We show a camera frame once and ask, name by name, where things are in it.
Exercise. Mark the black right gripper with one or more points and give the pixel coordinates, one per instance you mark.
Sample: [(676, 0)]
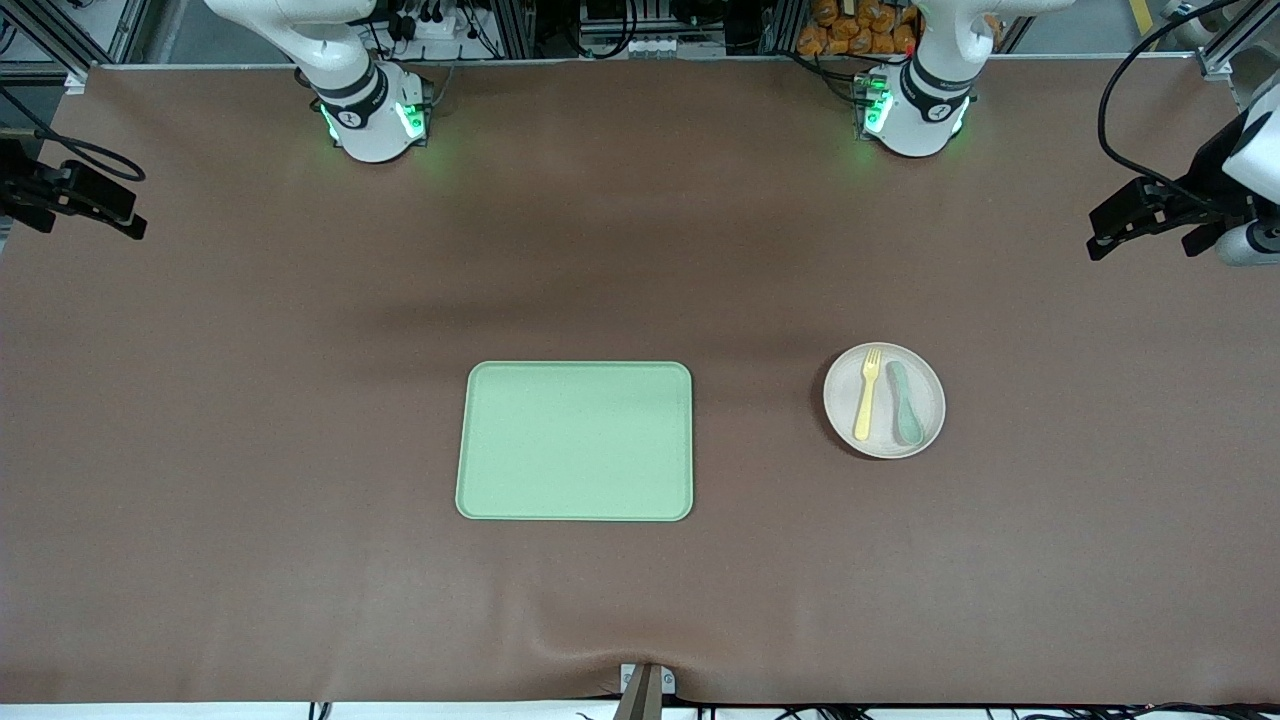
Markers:
[(17, 183)]

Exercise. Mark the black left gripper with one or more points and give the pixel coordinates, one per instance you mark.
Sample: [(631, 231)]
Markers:
[(1207, 169)]

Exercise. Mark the yellow plastic fork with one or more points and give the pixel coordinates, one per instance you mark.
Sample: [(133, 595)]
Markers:
[(864, 415)]

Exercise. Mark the beige round plate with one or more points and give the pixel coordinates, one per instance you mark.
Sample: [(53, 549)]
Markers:
[(838, 400)]

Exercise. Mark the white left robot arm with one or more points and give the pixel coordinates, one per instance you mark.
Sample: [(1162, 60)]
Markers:
[(920, 120)]

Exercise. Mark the green plastic spoon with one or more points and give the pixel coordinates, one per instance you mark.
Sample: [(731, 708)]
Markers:
[(908, 425)]

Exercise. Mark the pile of orange packets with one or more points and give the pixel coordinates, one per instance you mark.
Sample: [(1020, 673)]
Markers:
[(850, 35)]

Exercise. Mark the white power strip with plugs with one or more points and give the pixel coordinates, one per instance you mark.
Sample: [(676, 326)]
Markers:
[(440, 28)]

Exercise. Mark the brown table mat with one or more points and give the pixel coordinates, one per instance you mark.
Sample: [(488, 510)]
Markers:
[(640, 250)]

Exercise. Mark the white socket strip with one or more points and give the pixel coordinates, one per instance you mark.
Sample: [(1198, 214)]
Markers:
[(650, 46)]

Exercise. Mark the light green rectangular tray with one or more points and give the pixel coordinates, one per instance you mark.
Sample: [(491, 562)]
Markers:
[(575, 440)]

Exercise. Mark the brown bar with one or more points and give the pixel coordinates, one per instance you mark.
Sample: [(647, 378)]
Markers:
[(640, 700)]

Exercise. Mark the aluminium frame post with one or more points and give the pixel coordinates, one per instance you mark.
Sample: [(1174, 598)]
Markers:
[(55, 40), (782, 25), (1225, 55), (515, 30)]

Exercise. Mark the silver metal clamp bracket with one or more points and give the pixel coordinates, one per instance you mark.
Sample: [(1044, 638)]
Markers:
[(668, 682)]

